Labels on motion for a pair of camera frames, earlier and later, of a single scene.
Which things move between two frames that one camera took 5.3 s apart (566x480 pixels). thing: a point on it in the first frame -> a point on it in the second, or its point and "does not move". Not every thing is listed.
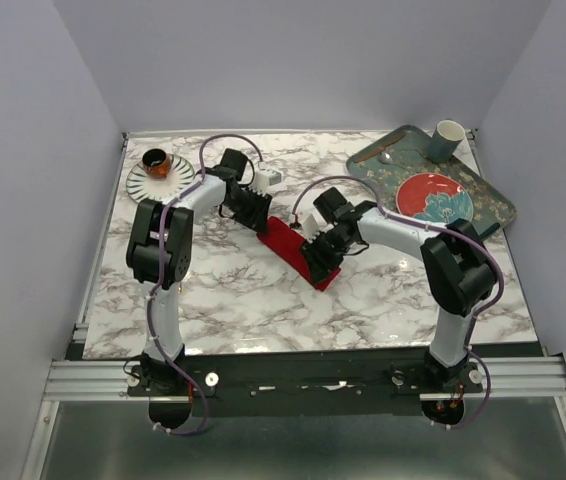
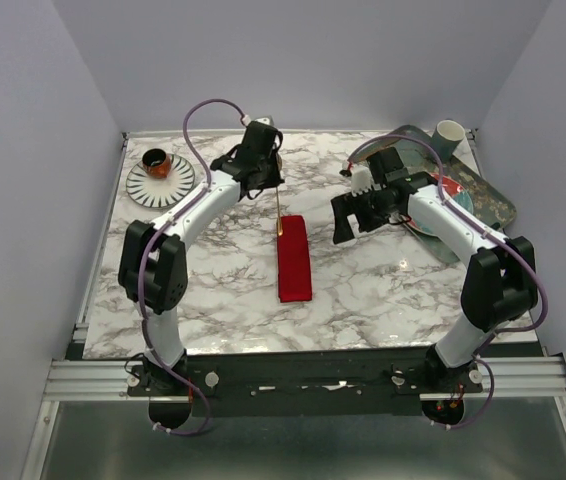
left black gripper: [258, 217] -> [271, 181]
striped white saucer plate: [141, 185] does not move
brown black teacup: [157, 163] does not move
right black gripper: [320, 265] -> [340, 208]
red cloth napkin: [288, 241] -> [294, 280]
